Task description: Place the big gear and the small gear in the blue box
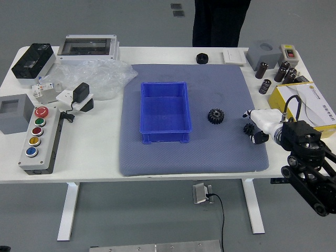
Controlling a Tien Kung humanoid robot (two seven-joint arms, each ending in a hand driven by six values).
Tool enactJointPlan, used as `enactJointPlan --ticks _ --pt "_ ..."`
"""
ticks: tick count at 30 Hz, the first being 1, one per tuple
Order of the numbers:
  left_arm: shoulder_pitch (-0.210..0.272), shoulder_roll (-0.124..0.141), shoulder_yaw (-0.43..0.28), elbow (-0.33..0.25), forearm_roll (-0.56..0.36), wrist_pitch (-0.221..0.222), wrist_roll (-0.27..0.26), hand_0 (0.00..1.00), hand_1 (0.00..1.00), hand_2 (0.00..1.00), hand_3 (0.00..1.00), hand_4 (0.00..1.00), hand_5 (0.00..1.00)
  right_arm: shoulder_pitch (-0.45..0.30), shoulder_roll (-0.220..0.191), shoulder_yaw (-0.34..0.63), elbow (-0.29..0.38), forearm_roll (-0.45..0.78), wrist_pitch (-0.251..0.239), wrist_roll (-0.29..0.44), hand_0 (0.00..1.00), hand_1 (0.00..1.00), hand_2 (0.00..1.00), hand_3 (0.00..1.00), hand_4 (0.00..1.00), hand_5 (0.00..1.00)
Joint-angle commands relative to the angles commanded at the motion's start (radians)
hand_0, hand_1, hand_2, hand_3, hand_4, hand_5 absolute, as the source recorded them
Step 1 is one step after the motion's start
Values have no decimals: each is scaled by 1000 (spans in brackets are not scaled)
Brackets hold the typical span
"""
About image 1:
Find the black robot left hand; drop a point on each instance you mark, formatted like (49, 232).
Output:
(4, 249)

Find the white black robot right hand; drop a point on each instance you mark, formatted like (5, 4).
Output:
(265, 118)

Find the small black gear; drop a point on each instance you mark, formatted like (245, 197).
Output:
(248, 128)

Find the big black gear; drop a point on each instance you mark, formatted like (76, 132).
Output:
(215, 116)

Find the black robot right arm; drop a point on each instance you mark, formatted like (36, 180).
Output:
(302, 134)

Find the yellow white cardboard box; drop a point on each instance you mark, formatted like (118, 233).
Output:
(317, 110)

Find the blue plastic box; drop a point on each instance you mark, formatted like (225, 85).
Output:
(165, 110)

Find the grey five-button control box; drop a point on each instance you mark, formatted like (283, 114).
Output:
(39, 141)

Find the white clear-lid distribution box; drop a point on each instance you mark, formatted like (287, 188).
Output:
(86, 48)

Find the dark brown capacitor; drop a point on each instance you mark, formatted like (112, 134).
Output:
(292, 71)
(284, 64)
(279, 74)
(265, 86)
(261, 70)
(289, 78)

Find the small black flat module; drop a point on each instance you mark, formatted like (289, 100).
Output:
(302, 79)

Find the grey block with round hole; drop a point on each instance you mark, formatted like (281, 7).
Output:
(262, 56)

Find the black table control panel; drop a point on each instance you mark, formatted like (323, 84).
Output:
(278, 180)

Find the blue-grey mat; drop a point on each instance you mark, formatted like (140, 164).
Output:
(210, 152)

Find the white table leg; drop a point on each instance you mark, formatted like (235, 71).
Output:
(253, 207)
(67, 212)

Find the silver floor socket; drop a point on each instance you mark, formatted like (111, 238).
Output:
(200, 193)

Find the person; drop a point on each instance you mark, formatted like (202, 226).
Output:
(220, 23)

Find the grey block with square hole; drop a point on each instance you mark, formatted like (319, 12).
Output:
(14, 115)

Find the dark floor plate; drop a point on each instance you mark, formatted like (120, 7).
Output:
(178, 13)
(176, 6)

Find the grey metal plate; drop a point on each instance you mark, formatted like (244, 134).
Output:
(155, 247)

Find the white circuit breaker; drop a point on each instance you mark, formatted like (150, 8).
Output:
(44, 90)

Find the white socket plate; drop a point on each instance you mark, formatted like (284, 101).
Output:
(64, 96)

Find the clear plastic bag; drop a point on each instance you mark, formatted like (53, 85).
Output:
(105, 76)

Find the black power adapter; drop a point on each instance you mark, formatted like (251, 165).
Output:
(81, 91)

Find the beige switch box red button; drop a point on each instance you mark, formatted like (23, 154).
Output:
(288, 53)

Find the white wall switch panel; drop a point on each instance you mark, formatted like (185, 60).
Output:
(234, 56)

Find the black lidded enclosure box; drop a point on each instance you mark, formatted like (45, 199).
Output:
(31, 61)

